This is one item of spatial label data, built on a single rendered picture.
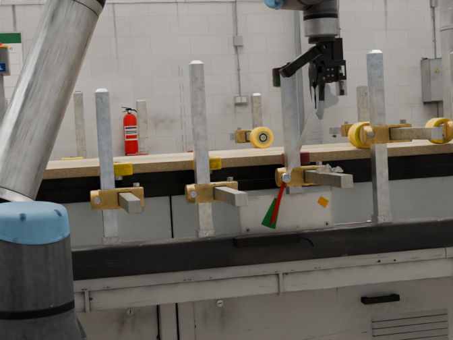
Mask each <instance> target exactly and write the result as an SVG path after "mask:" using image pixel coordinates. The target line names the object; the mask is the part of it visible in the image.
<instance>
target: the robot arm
mask: <svg viewBox="0 0 453 340"><path fill-rule="evenodd" d="M105 3H106V0H47V2H46V4H45V6H44V9H43V12H42V15H41V17H40V20H39V23H38V26H37V28H36V32H35V33H34V37H33V39H32V42H31V45H30V48H29V50H28V53H27V56H26V58H25V61H24V64H23V66H22V70H21V72H20V75H19V78H18V81H17V83H16V86H15V88H14V91H13V94H12V96H11V99H10V102H9V104H8V107H7V110H6V112H5V116H4V118H3V121H2V124H1V127H0V340H88V338H87V336H86V334H85V332H84V329H83V327H82V325H81V323H80V320H79V318H78V316H77V314H76V310H75V300H74V289H73V269H72V258H71V238H70V231H71V227H70V224H69V220H68V215H67V210H66V208H65V207H64V206H62V205H60V204H57V203H54V202H42V201H35V199H36V195H37V193H38V190H39V187H40V184H41V181H42V178H43V176H44V173H45V170H46V168H47V164H48V162H49V159H50V156H51V153H52V150H53V147H54V145H55V141H56V139H57V135H58V133H59V130H60V127H61V124H62V121H63V118H64V116H65V112H66V110H67V107H68V104H69V101H70V98H71V95H72V93H73V90H74V87H75V85H76V81H77V79H78V76H79V73H80V70H81V67H82V64H83V62H84V58H85V56H86V53H87V50H88V47H89V44H90V41H91V39H92V35H93V33H94V29H95V27H96V24H97V21H98V18H99V15H100V14H101V13H102V11H103V8H104V5H105ZM264 3H265V4H266V5H267V6H268V7H269V8H271V9H275V10H279V9H287V10H299V11H303V23H304V37H305V38H308V44H311V45H316V46H313V47H311V48H309V49H308V50H306V51H305V52H304V53H302V54H301V55H300V56H298V57H297V58H295V59H294V60H292V61H291V62H288V63H285V64H284V65H283V66H282V67H281V69H280V70H279V72H280V74H281V76H282V77H283V78H290V77H291V76H293V75H294V74H295V73H296V71H297V70H298V69H300V68H301V67H303V66H304V65H305V64H307V63H308V62H309V64H310V65H309V71H308V76H309V90H310V94H311V101H312V103H313V108H314V109H317V111H316V112H315V114H316V115H317V117H318V119H323V115H324V109H325V108H328V107H331V106H334V105H337V104H338V103H339V97H338V96H336V95H334V94H332V93H331V88H330V85H329V84H326V83H333V82H340V81H341V80H346V60H344V59H343V45H342V38H335V36H338V35H339V29H338V8H337V0H264ZM324 47H325V48H324ZM340 65H344V75H343V73H340V70H342V69H341V66H340Z"/></svg>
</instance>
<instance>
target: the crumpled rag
mask: <svg viewBox="0 0 453 340"><path fill-rule="evenodd" d="M315 172H316V173H317V172H318V173H319V174H320V173H323V174H324V173H335V172H343V170H342V169H341V167H339V166H337V167H336V168H331V166H329V164H327V165H326V166H325V167H319V168H318V169H316V170H315Z"/></svg>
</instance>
